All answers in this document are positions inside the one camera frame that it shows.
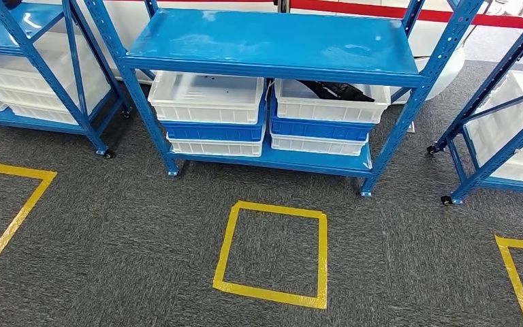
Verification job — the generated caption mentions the black part in bin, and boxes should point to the black part in bin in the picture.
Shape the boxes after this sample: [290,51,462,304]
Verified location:
[297,80,376,103]

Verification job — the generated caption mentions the blue metal shelf rack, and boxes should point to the blue metal shelf rack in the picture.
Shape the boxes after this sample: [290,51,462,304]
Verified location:
[426,0,523,206]
[0,0,131,159]
[83,0,486,198]

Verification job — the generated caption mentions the yellow floor tape square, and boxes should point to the yellow floor tape square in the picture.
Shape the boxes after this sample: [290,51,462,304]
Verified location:
[494,235,523,327]
[212,200,329,311]

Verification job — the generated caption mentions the red barrier belt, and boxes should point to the red barrier belt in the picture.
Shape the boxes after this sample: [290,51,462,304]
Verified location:
[288,0,523,31]

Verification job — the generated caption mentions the white car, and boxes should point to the white car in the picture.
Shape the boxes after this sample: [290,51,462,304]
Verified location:
[99,0,466,106]

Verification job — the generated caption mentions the white plastic bin stack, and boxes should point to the white plastic bin stack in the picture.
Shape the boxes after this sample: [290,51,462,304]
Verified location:
[464,69,523,186]

